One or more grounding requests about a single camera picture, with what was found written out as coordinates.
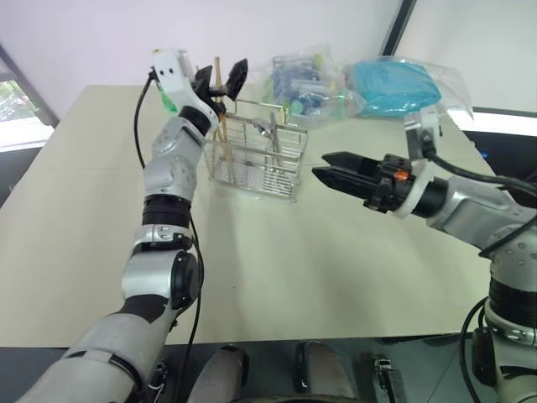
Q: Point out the black and silver bracket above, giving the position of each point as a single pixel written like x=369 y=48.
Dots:
x=388 y=378

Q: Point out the wooden chopstick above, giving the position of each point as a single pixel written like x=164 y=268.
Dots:
x=218 y=71
x=216 y=134

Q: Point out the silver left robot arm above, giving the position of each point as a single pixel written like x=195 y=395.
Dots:
x=163 y=184

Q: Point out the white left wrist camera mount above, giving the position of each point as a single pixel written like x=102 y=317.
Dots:
x=170 y=73

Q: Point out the clear bag of colourful items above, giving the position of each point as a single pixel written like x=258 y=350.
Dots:
x=306 y=80

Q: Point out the dark window frame post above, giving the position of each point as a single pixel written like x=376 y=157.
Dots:
x=29 y=88

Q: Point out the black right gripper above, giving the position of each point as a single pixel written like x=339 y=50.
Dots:
x=390 y=184

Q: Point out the black wall pillar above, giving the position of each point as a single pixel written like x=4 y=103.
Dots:
x=398 y=25

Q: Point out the metal spoon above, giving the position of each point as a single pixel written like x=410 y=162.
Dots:
x=265 y=128

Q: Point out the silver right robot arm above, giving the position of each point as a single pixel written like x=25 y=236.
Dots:
x=470 y=210

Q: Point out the black device with blue light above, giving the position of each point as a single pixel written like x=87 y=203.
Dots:
x=503 y=155

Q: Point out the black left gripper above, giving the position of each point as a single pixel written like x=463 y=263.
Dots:
x=212 y=94

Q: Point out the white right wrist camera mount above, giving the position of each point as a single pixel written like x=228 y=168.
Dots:
x=415 y=197

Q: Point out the clear bag with teal cloth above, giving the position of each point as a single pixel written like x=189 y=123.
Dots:
x=394 y=90

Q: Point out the green tag on wrist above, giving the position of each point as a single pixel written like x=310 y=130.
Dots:
x=168 y=103

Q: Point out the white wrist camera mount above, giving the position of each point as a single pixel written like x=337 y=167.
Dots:
x=170 y=73
x=415 y=197

